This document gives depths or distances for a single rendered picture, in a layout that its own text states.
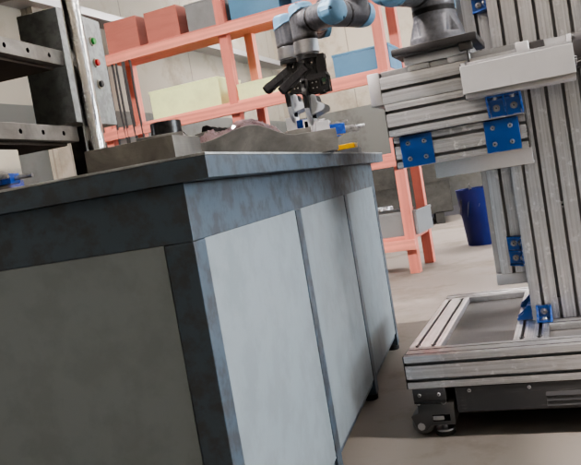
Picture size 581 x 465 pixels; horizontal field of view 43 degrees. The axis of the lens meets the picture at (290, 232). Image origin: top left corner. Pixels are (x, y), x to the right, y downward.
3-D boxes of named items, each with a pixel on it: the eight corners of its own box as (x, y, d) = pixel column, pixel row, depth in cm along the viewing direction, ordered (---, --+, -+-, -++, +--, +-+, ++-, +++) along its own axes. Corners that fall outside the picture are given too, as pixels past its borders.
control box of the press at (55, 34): (173, 393, 291) (105, 19, 282) (139, 419, 263) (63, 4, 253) (124, 398, 297) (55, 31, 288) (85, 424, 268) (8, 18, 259)
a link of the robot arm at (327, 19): (354, -6, 214) (328, 5, 222) (326, -7, 206) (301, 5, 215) (359, 22, 214) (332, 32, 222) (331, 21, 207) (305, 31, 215)
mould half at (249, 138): (329, 154, 213) (323, 116, 212) (338, 149, 187) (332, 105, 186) (157, 183, 211) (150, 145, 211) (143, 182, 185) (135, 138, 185)
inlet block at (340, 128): (364, 136, 198) (361, 115, 198) (367, 134, 193) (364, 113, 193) (316, 143, 197) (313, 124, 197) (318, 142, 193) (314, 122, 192)
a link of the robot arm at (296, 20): (300, -2, 215) (280, 7, 221) (305, 36, 215) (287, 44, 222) (319, -1, 220) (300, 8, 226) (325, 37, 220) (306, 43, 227)
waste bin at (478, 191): (452, 245, 621) (443, 187, 618) (490, 238, 632) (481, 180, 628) (478, 247, 582) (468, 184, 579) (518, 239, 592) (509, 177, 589)
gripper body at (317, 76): (328, 91, 217) (321, 50, 217) (300, 97, 220) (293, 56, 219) (333, 93, 225) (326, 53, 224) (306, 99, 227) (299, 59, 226)
